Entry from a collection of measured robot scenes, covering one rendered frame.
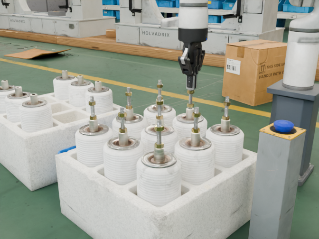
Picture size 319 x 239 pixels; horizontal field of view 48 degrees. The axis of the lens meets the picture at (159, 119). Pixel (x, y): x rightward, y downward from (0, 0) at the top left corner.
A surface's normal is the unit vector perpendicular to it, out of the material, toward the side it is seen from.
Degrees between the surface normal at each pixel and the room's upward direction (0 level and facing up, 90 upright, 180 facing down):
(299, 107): 90
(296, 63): 90
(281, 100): 90
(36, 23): 90
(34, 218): 0
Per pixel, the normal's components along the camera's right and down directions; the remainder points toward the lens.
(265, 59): 0.58, 0.29
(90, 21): 0.80, 0.21
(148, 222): -0.71, 0.25
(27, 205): 0.00, -0.94
